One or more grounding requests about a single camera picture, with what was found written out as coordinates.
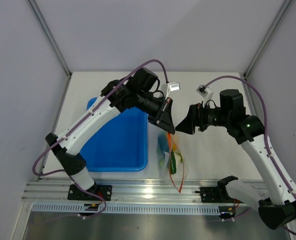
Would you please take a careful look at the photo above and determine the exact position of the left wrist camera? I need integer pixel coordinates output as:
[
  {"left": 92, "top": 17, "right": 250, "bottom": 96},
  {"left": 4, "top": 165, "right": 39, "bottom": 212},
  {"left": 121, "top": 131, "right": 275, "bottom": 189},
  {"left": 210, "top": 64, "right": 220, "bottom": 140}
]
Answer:
[{"left": 160, "top": 82, "right": 181, "bottom": 99}]

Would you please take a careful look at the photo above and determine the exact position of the white cauliflower with leaves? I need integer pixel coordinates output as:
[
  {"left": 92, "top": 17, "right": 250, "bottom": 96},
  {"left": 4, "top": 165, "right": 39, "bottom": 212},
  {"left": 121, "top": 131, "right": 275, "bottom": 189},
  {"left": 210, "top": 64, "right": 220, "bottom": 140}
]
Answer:
[{"left": 162, "top": 151, "right": 172, "bottom": 173}]

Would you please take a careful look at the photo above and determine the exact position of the aluminium front rail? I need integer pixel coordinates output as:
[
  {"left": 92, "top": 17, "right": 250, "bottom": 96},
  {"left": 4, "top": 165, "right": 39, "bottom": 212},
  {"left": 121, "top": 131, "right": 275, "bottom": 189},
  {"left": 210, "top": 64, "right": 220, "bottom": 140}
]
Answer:
[{"left": 20, "top": 178, "right": 294, "bottom": 206}]

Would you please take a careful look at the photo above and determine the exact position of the blue plastic bin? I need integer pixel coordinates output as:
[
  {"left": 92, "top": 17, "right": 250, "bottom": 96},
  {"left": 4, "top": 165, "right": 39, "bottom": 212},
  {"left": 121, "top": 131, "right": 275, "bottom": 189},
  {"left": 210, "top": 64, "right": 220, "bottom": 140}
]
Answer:
[{"left": 80, "top": 108, "right": 148, "bottom": 172}]

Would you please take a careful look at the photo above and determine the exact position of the yellow orange mango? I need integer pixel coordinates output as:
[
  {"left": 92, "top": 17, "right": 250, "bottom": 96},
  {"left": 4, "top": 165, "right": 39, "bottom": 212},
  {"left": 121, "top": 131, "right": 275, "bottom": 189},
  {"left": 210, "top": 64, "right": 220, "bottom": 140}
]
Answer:
[{"left": 171, "top": 134, "right": 181, "bottom": 152}]

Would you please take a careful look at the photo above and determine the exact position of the clear zip bag orange zipper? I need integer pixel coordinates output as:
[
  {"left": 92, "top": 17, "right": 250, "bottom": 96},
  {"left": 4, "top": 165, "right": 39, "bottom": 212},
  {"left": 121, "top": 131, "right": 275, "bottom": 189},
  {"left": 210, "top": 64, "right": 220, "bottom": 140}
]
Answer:
[{"left": 157, "top": 130, "right": 189, "bottom": 194}]

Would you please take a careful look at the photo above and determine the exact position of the left aluminium frame post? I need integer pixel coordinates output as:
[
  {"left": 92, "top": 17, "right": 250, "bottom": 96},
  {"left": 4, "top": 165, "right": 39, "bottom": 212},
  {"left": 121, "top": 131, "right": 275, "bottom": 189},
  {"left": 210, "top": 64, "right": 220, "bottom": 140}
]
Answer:
[{"left": 26, "top": 0, "right": 72, "bottom": 77}]

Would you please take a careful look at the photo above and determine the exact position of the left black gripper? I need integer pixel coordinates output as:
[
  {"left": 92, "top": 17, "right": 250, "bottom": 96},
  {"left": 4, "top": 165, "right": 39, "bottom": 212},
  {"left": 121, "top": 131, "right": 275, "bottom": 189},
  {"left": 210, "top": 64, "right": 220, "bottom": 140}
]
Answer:
[{"left": 135, "top": 90, "right": 175, "bottom": 135}]

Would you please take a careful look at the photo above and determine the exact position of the dark green cucumber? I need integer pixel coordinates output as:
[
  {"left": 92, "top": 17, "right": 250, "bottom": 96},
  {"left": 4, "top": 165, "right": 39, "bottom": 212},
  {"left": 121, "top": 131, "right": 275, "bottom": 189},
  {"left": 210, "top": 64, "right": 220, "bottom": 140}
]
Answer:
[{"left": 158, "top": 133, "right": 169, "bottom": 153}]

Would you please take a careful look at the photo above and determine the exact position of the white slotted cable duct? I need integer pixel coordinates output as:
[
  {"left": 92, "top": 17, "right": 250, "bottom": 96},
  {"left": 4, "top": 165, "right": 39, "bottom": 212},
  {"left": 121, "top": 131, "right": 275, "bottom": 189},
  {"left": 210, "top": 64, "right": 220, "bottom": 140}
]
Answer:
[{"left": 31, "top": 202, "right": 221, "bottom": 216}]

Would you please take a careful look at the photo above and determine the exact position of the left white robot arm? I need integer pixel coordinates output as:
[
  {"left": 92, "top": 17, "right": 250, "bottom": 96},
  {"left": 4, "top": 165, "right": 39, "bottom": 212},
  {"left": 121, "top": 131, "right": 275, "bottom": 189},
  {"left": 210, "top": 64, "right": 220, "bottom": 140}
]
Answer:
[{"left": 45, "top": 67, "right": 180, "bottom": 200}]

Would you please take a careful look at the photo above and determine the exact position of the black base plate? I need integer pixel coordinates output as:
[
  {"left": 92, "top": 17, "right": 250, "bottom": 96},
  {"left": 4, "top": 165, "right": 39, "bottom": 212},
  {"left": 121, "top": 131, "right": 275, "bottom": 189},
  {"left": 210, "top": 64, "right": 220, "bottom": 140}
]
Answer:
[
  {"left": 67, "top": 184, "right": 113, "bottom": 201},
  {"left": 194, "top": 186, "right": 243, "bottom": 204}
]

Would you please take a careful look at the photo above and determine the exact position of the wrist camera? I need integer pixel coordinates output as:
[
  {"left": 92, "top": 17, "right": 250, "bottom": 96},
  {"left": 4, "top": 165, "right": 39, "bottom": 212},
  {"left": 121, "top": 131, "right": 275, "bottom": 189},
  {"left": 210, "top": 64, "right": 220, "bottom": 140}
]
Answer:
[
  {"left": 160, "top": 82, "right": 181, "bottom": 99},
  {"left": 196, "top": 85, "right": 214, "bottom": 107}
]

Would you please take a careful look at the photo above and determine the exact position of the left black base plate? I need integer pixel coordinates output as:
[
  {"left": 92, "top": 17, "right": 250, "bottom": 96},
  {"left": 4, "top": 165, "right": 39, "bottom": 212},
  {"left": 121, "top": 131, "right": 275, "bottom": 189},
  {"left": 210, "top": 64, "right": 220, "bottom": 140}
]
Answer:
[{"left": 67, "top": 184, "right": 113, "bottom": 201}]

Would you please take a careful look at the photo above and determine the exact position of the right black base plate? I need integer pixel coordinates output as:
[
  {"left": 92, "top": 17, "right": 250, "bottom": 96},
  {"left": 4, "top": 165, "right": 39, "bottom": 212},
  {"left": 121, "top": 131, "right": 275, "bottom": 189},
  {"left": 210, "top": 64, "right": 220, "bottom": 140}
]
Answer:
[{"left": 194, "top": 186, "right": 243, "bottom": 204}]

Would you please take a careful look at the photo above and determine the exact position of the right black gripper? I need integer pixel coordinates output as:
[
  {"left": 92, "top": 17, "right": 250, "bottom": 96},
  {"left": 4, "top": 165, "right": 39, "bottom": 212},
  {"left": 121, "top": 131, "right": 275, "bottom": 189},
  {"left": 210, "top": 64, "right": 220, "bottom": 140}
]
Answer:
[{"left": 175, "top": 100, "right": 231, "bottom": 135}]

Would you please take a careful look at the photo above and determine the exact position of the aluminium frame post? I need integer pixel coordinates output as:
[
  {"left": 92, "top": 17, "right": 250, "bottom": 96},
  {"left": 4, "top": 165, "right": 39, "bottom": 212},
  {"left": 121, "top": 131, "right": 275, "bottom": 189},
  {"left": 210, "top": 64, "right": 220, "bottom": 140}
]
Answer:
[
  {"left": 243, "top": 0, "right": 295, "bottom": 80},
  {"left": 26, "top": 0, "right": 72, "bottom": 77}
]

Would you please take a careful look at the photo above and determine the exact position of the right aluminium frame post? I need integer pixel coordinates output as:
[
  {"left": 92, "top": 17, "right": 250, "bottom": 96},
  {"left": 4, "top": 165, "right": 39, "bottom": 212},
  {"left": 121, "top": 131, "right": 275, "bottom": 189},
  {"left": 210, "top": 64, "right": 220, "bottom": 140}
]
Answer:
[{"left": 243, "top": 0, "right": 295, "bottom": 80}]

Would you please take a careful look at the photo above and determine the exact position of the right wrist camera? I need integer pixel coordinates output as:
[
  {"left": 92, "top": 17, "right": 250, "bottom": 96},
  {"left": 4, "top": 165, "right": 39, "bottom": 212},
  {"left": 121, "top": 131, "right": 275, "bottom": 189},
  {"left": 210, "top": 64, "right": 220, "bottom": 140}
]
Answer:
[{"left": 196, "top": 85, "right": 214, "bottom": 107}]

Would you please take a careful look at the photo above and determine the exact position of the green grape bunch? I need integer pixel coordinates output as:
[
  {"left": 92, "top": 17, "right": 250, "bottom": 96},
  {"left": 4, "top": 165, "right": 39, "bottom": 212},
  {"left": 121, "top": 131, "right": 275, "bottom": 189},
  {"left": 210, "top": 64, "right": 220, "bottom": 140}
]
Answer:
[{"left": 156, "top": 146, "right": 165, "bottom": 169}]

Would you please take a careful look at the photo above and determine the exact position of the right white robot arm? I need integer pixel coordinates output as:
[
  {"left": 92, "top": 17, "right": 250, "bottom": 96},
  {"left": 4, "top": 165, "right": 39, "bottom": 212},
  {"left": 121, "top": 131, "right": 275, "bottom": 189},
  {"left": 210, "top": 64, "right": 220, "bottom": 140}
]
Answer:
[{"left": 175, "top": 89, "right": 296, "bottom": 230}]

